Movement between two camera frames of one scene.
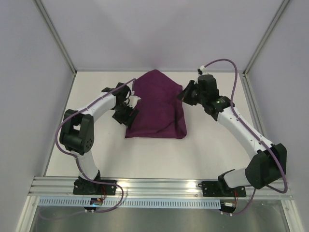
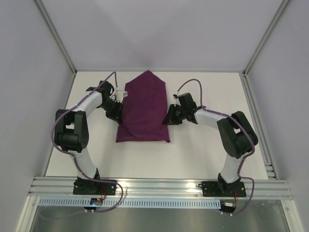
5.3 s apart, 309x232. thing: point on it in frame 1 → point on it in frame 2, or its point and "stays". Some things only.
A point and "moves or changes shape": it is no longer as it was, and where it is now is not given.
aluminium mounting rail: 149,187 stays
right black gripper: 189,92 → 173,115
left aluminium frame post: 45,18 stays
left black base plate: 86,187 stays
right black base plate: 220,188 stays
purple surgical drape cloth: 160,108 moves or changes shape
